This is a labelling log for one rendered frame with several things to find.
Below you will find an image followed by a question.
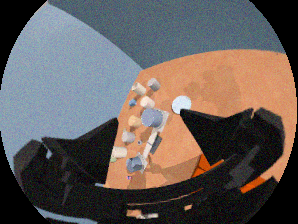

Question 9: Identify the white round dish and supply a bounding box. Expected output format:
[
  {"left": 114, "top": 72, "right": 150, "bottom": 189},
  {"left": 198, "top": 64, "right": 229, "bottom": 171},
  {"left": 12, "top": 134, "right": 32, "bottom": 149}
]
[{"left": 172, "top": 95, "right": 192, "bottom": 115}]

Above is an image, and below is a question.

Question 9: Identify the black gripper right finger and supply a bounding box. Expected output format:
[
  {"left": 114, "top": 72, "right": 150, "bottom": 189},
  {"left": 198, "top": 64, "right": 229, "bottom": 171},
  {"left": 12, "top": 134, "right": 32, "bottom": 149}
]
[{"left": 181, "top": 108, "right": 253, "bottom": 167}]

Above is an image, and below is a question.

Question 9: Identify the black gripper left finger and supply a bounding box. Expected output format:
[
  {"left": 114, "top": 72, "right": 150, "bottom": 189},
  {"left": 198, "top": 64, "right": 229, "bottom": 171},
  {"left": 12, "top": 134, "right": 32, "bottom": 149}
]
[{"left": 41, "top": 117, "right": 118, "bottom": 185}]

